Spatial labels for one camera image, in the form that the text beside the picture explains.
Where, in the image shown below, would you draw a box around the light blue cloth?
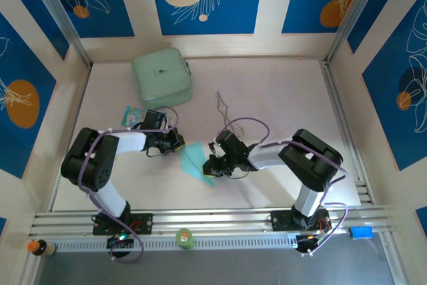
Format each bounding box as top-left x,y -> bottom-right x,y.
177,141 -> 217,188

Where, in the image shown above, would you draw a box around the blue snack packet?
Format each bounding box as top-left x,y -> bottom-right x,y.
120,105 -> 148,126

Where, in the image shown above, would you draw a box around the mint green zipper case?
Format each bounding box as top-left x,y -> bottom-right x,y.
131,47 -> 194,111

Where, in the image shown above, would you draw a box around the black controller board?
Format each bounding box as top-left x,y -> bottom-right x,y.
106,235 -> 135,250
295,234 -> 324,253

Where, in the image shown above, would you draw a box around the blue rectangular box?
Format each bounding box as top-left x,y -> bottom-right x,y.
349,226 -> 374,240

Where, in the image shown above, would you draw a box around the brown bottle orange cap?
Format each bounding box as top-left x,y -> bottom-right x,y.
26,238 -> 57,258

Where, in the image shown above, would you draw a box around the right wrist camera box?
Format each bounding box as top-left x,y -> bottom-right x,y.
208,141 -> 222,159

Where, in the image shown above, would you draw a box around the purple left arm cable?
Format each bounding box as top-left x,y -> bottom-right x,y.
77,107 -> 180,264

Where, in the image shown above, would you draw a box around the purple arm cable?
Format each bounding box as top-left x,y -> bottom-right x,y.
220,117 -> 350,256
77,107 -> 180,264

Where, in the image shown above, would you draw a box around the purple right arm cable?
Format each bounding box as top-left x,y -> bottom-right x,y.
220,117 -> 350,256

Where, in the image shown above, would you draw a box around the metal wire tongs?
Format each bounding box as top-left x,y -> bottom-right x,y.
216,90 -> 246,137

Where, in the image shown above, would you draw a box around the aluminium mounting rail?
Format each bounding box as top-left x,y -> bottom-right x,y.
28,206 -> 400,238

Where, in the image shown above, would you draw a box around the grey slotted cable duct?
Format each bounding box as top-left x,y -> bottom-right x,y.
49,234 -> 301,252

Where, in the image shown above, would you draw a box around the aluminium side rail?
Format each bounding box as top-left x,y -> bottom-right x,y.
320,59 -> 376,208
48,64 -> 93,212

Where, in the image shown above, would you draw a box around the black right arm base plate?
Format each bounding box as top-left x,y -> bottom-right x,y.
270,210 -> 333,232

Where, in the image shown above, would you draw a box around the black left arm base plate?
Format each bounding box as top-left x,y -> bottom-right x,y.
92,213 -> 154,236

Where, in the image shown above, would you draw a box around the aluminium frame post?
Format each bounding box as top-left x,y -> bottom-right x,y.
25,0 -> 93,68
325,0 -> 390,64

